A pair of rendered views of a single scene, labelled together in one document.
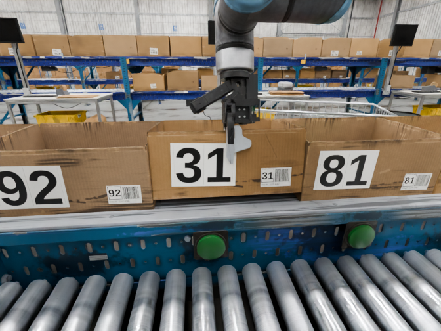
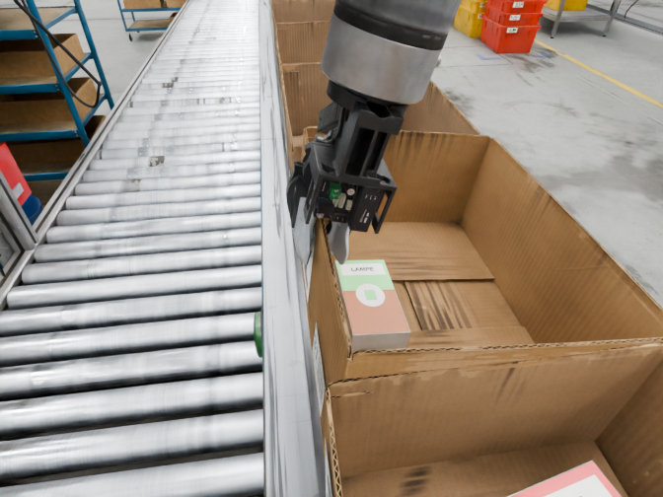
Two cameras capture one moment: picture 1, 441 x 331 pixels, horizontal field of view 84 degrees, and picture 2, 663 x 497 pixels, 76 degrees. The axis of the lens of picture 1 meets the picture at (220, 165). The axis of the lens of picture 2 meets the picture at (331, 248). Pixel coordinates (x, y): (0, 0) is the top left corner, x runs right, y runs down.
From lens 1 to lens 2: 0.71 m
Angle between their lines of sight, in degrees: 75
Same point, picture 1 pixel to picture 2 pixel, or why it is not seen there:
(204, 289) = (223, 352)
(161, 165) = not seen: hidden behind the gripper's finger
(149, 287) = (237, 296)
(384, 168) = not seen: outside the picture
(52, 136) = not seen: hidden behind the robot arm
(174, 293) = (223, 320)
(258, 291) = (204, 422)
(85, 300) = (230, 251)
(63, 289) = (247, 233)
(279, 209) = (277, 409)
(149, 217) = (270, 235)
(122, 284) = (248, 272)
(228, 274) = (246, 381)
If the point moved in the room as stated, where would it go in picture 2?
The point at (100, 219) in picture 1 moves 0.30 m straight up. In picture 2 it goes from (271, 198) to (253, 22)
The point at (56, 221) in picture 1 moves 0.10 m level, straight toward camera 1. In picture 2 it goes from (269, 173) to (227, 189)
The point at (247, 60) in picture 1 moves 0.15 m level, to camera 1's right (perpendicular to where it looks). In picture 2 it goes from (334, 59) to (345, 151)
